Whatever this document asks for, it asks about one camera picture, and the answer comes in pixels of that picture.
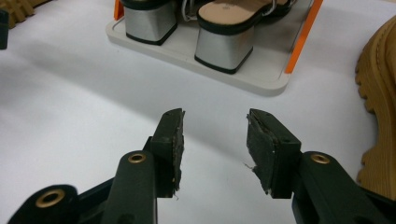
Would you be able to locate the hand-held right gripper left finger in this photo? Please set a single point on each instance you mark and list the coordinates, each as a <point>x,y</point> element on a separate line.
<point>166,149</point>

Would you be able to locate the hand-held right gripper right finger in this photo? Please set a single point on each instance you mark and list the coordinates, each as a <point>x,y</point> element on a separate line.
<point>274,149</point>

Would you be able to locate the tan suede boot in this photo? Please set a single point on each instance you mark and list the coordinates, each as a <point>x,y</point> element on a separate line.
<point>378,109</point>
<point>18,11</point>

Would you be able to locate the white shoe rack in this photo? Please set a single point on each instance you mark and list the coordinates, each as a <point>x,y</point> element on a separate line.
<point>264,74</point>

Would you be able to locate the black sandal with silver heel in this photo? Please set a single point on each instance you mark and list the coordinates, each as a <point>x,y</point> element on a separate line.
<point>224,46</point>
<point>149,21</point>

